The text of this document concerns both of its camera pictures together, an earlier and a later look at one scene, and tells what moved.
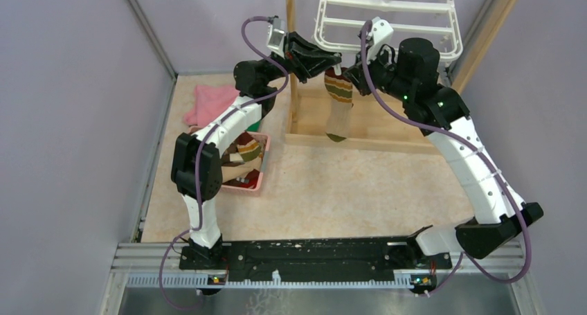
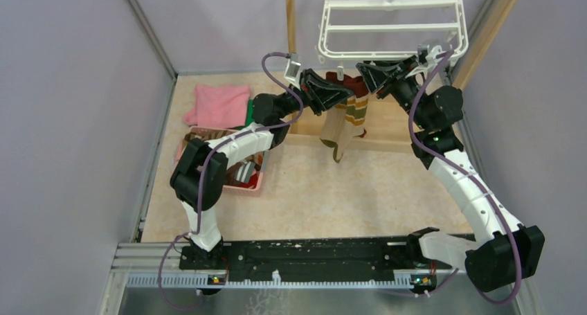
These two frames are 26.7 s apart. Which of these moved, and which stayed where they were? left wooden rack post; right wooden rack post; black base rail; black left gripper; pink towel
Moved: black left gripper
Stayed: left wooden rack post; right wooden rack post; black base rail; pink towel
